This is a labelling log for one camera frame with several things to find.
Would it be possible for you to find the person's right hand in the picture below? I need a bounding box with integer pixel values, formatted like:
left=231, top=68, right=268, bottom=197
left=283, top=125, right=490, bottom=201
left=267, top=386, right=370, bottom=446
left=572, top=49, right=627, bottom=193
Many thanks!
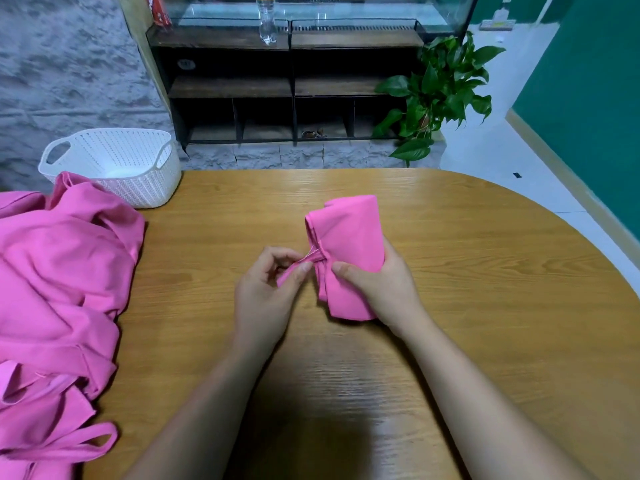
left=330, top=237, right=429, bottom=336

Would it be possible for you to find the person's left hand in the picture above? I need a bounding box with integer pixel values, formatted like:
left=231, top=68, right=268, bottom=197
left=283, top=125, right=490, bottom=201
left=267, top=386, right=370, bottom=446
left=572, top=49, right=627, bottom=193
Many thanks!
left=233, top=245, right=313, bottom=351

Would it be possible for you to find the pink towel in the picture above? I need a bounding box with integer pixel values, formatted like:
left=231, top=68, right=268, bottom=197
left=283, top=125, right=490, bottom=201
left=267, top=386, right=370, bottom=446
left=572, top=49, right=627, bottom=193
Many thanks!
left=276, top=193, right=387, bottom=323

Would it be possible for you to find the white woven plastic basket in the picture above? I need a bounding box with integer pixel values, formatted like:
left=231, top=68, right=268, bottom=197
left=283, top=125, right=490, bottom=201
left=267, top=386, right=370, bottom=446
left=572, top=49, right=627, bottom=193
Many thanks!
left=38, top=127, right=184, bottom=210

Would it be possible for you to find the pile of pink cloths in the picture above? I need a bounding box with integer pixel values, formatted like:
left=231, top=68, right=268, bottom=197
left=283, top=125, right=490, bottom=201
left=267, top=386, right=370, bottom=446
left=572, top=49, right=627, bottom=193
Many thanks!
left=0, top=171, right=147, bottom=480

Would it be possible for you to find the person's left forearm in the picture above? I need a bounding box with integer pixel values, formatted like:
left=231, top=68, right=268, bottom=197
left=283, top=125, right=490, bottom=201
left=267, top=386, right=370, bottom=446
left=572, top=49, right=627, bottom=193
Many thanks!
left=122, top=335, right=276, bottom=480

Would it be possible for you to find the person's right forearm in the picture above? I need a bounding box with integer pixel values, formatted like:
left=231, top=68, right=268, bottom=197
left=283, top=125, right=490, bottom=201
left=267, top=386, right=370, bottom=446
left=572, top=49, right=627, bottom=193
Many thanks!
left=400, top=317, right=593, bottom=480

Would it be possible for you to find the green potted plant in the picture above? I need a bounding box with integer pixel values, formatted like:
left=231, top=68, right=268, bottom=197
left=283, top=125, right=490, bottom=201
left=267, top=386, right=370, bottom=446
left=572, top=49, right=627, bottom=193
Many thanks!
left=372, top=33, right=507, bottom=163

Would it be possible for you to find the dark wooden shelf cabinet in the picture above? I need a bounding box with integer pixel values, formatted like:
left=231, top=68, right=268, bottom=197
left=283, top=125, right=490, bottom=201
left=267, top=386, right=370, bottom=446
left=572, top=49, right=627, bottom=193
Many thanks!
left=146, top=23, right=441, bottom=148

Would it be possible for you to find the clear bottle with orange label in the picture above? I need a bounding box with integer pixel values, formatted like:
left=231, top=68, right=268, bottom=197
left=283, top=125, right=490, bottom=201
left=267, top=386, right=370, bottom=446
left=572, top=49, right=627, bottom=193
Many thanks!
left=256, top=0, right=279, bottom=47

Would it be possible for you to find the glass display case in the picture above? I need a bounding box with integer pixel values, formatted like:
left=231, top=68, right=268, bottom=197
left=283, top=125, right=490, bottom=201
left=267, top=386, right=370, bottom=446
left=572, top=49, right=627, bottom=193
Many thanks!
left=160, top=0, right=479, bottom=36

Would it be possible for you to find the white mop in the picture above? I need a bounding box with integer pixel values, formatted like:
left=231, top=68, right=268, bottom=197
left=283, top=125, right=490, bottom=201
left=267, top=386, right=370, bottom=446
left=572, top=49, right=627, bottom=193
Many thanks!
left=478, top=0, right=516, bottom=32

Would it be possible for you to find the red label cola bottle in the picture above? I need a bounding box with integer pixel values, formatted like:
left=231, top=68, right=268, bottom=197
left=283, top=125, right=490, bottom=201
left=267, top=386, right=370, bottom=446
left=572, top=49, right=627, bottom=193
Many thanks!
left=146, top=0, right=171, bottom=29

